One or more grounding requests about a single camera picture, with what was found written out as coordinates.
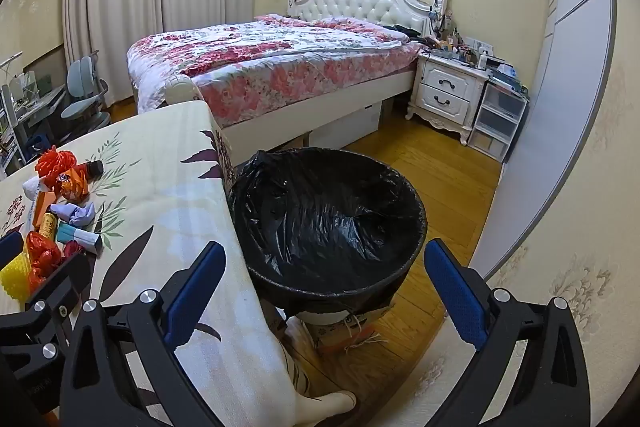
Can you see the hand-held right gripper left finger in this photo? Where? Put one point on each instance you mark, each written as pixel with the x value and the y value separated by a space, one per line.
pixel 195 292

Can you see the pile of nightstand clutter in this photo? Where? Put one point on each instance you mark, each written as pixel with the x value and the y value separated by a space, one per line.
pixel 455 47

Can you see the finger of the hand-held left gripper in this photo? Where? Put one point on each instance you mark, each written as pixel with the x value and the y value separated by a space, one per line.
pixel 65 279
pixel 10 249

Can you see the small orange box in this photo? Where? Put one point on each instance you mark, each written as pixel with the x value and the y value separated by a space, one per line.
pixel 44 204

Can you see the orange snack packet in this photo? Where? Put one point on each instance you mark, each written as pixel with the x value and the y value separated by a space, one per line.
pixel 70 188

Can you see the cluttered study desk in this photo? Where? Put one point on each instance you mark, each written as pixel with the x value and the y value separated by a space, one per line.
pixel 40 104

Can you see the grey-blue desk chair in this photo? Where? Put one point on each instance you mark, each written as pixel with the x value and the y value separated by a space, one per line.
pixel 82 92

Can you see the person's socked foot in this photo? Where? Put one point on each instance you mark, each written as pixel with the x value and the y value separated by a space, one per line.
pixel 325 407

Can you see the lavender paper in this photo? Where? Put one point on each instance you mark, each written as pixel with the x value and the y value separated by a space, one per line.
pixel 75 213

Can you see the teal and white box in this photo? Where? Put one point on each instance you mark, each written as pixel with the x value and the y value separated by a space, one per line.
pixel 75 237

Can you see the dark cloth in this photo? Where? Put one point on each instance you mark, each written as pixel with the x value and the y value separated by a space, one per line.
pixel 400 28

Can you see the dark-capped red label bottle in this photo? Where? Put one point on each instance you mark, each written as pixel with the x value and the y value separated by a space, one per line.
pixel 92 168

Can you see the table with floral cloth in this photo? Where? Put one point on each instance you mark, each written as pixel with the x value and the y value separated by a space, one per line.
pixel 165 187

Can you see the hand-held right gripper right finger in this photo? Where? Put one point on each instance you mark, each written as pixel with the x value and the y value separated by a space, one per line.
pixel 457 297

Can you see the yellow label bottle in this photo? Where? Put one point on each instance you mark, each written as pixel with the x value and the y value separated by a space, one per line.
pixel 48 224

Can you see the grey sliding wardrobe door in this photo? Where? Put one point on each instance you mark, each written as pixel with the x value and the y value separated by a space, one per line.
pixel 565 82

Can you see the black-lined trash bin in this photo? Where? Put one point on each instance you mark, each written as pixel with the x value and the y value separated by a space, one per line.
pixel 325 217

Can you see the white under-bed box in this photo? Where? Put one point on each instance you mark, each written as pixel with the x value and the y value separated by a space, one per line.
pixel 350 124

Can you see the orange-red plastic bag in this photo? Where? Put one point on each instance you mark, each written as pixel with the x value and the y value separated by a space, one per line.
pixel 42 257

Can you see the yellow foam net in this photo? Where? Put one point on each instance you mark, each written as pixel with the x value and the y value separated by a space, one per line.
pixel 12 279

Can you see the white two-drawer nightstand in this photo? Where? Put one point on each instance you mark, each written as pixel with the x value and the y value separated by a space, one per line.
pixel 445 92

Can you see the white plastic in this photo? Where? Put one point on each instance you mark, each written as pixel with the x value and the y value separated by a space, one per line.
pixel 31 187

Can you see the blue stool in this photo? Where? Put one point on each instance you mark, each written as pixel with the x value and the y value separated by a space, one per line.
pixel 37 142

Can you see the clear plastic drawer unit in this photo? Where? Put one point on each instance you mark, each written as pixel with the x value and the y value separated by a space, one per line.
pixel 500 117

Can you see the pink floral quilt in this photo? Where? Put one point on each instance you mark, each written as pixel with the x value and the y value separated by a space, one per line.
pixel 260 57

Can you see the small white bottle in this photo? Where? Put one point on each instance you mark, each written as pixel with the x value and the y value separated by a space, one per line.
pixel 482 59

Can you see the small red wrapper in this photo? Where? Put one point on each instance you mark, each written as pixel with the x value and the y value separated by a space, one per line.
pixel 72 249

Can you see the red mesh bag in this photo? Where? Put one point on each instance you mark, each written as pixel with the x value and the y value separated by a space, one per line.
pixel 52 162

